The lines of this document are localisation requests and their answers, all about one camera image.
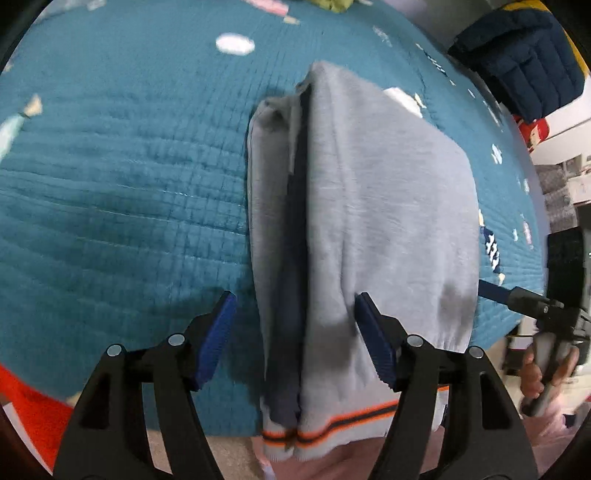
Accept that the person's right hand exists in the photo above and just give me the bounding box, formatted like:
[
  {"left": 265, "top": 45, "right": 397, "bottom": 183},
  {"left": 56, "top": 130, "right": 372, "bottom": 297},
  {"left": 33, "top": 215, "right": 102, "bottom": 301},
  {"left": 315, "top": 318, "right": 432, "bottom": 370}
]
[{"left": 520, "top": 346, "right": 581, "bottom": 400}]

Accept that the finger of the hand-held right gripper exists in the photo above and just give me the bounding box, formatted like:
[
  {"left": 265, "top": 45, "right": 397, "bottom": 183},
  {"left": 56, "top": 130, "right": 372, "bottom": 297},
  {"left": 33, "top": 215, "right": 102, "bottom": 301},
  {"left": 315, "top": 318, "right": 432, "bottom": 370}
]
[{"left": 478, "top": 279, "right": 565, "bottom": 319}]

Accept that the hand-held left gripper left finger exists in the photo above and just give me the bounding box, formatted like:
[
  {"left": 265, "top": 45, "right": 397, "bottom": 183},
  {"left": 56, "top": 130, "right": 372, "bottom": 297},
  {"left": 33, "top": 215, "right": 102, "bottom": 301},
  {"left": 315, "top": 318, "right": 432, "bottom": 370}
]
[{"left": 54, "top": 290, "right": 238, "bottom": 480}]

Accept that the grey and navy jacket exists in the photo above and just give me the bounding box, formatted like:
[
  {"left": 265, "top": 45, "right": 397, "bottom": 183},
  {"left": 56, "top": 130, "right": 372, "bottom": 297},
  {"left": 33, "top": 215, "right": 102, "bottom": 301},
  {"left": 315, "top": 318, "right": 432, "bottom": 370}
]
[{"left": 247, "top": 60, "right": 481, "bottom": 462}]

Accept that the orange red cloth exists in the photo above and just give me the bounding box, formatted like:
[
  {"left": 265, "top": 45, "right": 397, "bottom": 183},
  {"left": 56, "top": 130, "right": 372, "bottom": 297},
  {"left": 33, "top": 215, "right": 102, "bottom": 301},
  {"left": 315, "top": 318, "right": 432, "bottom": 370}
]
[{"left": 0, "top": 364, "right": 75, "bottom": 469}]

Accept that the green quilt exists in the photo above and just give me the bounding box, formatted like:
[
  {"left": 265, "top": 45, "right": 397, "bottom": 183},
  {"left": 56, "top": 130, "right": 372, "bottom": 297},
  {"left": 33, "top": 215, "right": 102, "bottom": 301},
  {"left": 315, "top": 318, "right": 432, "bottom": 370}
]
[{"left": 314, "top": 0, "right": 358, "bottom": 14}]

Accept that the white cabinet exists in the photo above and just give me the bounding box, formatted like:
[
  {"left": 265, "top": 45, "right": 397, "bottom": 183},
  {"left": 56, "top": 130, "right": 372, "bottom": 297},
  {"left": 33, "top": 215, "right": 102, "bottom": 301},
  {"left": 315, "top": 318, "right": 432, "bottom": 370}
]
[{"left": 531, "top": 92, "right": 591, "bottom": 162}]

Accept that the teal quilted bedspread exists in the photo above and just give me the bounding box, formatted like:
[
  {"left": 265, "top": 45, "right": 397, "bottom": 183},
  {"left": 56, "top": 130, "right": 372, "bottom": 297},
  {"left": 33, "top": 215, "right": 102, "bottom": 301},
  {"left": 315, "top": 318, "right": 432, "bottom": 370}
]
[{"left": 0, "top": 0, "right": 552, "bottom": 437}]

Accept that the yellow and navy puffer jacket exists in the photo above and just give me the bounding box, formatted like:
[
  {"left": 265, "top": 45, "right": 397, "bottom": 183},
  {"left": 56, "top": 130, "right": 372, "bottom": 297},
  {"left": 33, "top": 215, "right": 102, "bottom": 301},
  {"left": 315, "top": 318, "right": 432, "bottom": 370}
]
[{"left": 447, "top": 0, "right": 589, "bottom": 123}]

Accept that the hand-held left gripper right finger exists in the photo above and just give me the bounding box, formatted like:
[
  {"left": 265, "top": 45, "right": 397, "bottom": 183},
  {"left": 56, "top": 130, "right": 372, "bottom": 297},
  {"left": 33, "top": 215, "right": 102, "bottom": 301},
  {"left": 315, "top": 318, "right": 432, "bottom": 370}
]
[{"left": 355, "top": 292, "right": 540, "bottom": 480}]

